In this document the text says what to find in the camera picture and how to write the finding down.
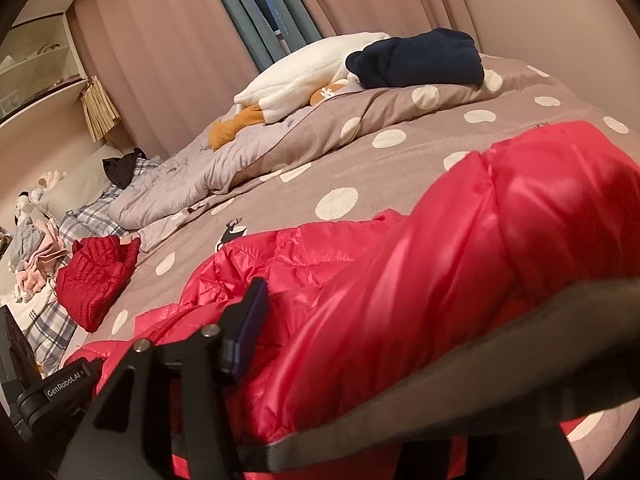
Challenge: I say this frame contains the bright red puffer jacket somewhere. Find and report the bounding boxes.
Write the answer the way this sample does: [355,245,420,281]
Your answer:
[82,122,639,479]

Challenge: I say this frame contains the pile of pastel clothes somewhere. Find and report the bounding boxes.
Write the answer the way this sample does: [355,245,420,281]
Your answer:
[0,169,68,306]

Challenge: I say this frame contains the plaid bed sheet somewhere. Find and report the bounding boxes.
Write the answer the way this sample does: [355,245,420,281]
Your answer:
[24,157,160,375]

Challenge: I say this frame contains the dark red quilted garment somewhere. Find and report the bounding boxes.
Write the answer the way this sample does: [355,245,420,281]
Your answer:
[55,235,141,333]

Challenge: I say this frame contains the grey lilac quilt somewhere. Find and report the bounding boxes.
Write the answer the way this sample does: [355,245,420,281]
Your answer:
[108,103,331,231]

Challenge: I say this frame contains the beige pillow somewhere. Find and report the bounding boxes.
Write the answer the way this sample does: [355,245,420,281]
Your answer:
[37,144,122,222]

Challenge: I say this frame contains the black small garment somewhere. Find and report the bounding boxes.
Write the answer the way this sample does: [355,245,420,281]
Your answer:
[102,148,146,190]

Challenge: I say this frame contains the curtain tassel tieback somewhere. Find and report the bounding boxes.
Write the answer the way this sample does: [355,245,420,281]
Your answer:
[80,76,122,142]

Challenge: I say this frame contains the polka dot brown bed cover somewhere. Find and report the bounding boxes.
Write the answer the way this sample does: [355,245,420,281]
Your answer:
[74,52,640,476]

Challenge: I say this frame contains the white plush goose toy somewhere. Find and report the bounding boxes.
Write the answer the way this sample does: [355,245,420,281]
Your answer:
[207,32,389,151]

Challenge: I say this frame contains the glass door cabinet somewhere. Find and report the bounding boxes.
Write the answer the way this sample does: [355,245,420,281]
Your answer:
[1,13,87,122]

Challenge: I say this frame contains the pink beige curtain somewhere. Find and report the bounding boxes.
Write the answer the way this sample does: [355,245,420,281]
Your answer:
[70,0,475,156]

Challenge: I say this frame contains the blue grey curtain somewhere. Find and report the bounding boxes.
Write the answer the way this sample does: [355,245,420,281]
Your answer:
[221,0,322,72]

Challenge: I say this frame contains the navy blue folded garment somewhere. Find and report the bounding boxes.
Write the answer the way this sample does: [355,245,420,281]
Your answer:
[345,27,485,89]

